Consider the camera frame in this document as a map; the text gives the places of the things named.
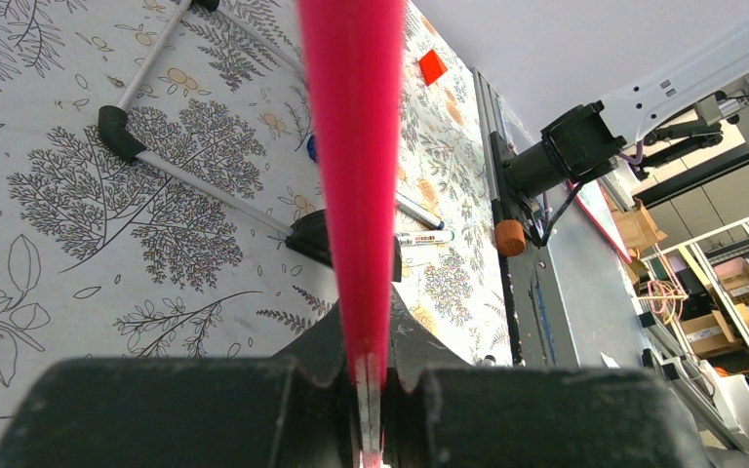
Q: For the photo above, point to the white whiteboard stand tube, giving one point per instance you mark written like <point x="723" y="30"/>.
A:
<point x="209" y="148"/>

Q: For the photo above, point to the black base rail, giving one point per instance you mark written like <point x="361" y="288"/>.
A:
<point x="536" y="312"/>

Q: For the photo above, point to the cardboard boxes on shelf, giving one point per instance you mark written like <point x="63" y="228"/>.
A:
<point x="715" y="319"/>

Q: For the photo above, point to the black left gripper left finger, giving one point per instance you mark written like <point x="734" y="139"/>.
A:
<point x="287" y="410"/>

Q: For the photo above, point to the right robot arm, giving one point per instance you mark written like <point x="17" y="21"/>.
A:
<point x="582" y="144"/>

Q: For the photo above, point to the pink framed whiteboard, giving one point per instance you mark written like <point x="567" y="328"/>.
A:
<point x="353" y="53"/>

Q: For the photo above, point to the black capped marker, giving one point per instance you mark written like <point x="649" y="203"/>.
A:
<point x="424" y="238"/>

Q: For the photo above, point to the red triangular block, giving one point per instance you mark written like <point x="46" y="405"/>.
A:
<point x="432" y="67"/>

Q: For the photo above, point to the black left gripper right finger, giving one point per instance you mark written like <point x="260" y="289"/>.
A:
<point x="440" y="411"/>

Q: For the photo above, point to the black whiteboard foot left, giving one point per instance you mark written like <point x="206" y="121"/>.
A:
<point x="310" y="237"/>

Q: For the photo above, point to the blue capped marker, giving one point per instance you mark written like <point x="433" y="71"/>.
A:
<point x="311" y="148"/>

